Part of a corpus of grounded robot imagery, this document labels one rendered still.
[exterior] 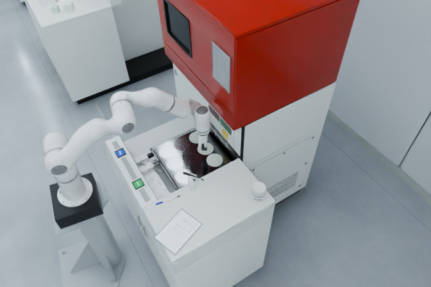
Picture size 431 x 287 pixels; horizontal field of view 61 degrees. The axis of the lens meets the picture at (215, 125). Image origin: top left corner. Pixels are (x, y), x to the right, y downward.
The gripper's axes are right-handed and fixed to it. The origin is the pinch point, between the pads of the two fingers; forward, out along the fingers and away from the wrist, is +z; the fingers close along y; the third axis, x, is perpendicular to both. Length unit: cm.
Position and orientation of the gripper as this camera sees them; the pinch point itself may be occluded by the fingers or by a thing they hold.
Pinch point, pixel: (204, 147)
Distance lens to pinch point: 220.7
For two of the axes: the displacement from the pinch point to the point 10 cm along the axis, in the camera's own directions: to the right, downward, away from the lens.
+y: -0.7, 7.4, -6.7
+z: 0.2, 6.7, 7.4
